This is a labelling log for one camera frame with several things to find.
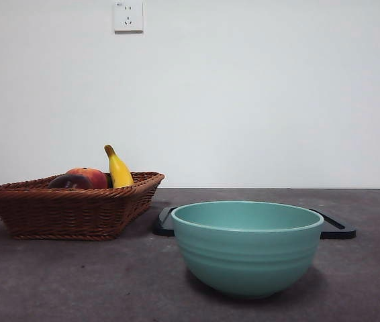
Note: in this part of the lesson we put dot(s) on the yellow banana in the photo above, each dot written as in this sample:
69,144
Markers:
119,172

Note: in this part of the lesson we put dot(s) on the brown wicker basket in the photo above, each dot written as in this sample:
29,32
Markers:
62,214

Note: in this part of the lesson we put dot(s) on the red orange peach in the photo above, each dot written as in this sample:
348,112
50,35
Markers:
94,176

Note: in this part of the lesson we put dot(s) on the teal ribbed bowl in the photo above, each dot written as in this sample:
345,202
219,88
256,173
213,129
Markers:
247,258

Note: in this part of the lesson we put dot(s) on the dark purple plum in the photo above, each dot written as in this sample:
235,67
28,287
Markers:
69,182

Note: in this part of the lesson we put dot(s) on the dark rectangular tray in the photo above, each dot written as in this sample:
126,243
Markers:
163,231

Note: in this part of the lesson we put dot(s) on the white wall power socket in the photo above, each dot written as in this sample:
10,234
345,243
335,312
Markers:
128,16

